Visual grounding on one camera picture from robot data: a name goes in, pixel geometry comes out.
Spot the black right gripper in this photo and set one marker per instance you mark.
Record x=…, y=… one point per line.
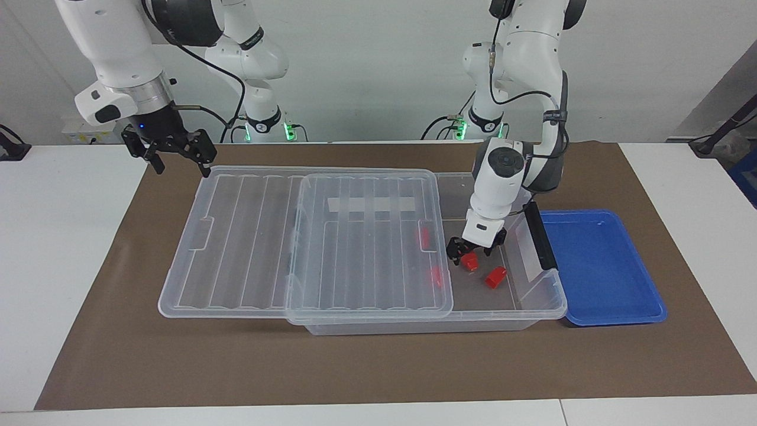
x=158, y=127

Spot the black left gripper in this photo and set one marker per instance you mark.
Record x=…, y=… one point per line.
x=476, y=247

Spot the red block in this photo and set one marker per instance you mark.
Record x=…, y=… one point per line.
x=495, y=277
x=471, y=262
x=424, y=236
x=436, y=276

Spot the clear ribbed plastic lid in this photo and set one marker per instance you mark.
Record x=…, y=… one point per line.
x=248, y=248

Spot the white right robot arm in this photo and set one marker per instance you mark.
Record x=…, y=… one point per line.
x=112, y=41

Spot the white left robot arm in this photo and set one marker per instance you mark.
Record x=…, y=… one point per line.
x=532, y=47

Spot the clear plastic storage box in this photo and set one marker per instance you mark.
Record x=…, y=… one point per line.
x=485, y=302

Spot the blue plastic tray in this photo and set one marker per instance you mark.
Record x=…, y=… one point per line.
x=603, y=272

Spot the white power strip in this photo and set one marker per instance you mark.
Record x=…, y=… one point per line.
x=80, y=136

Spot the brown table mat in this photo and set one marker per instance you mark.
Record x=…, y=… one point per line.
x=378, y=367

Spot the black clamp base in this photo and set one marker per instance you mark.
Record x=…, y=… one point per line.
x=12, y=151

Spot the black stand with pole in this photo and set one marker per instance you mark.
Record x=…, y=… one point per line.
x=718, y=135

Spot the blue crate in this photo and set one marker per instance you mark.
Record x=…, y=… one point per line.
x=745, y=177

